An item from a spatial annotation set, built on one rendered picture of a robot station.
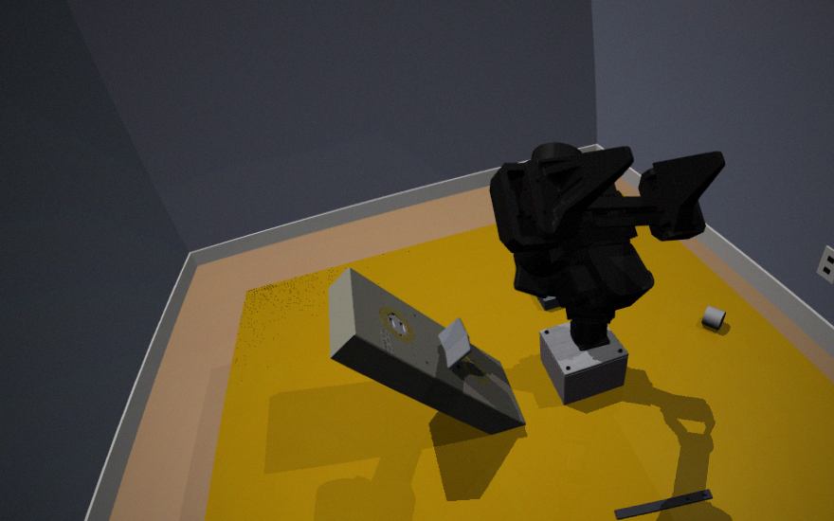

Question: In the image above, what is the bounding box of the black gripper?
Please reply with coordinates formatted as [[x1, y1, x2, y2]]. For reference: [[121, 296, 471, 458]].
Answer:
[[490, 146, 725, 264]]

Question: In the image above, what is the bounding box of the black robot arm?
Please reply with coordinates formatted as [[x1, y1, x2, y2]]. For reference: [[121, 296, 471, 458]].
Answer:
[[514, 142, 654, 351]]

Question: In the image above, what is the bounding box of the beige flat panel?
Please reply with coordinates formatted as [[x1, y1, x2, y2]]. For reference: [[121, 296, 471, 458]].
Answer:
[[329, 267, 526, 435]]

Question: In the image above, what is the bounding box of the dark grey flat bar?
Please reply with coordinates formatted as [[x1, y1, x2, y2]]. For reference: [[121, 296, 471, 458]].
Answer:
[[615, 489, 713, 519]]

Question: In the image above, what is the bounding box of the grey cylinder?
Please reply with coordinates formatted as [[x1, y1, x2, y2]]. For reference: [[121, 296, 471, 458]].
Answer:
[[387, 314, 407, 335], [701, 306, 726, 331]]

